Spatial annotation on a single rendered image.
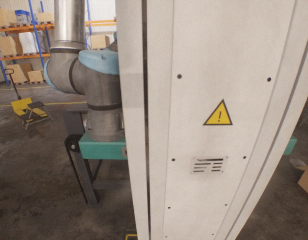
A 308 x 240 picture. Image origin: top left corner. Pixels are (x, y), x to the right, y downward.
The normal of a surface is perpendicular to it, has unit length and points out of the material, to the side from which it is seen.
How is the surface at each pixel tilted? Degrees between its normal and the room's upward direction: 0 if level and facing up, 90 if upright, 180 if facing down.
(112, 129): 73
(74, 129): 90
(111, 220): 0
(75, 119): 90
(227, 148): 90
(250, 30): 90
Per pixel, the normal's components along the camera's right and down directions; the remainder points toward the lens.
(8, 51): 0.06, 0.44
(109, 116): 0.25, 0.13
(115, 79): 0.69, 0.32
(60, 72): -0.36, 0.10
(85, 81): -0.40, 0.40
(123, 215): 0.00, -0.90
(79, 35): 0.90, 0.18
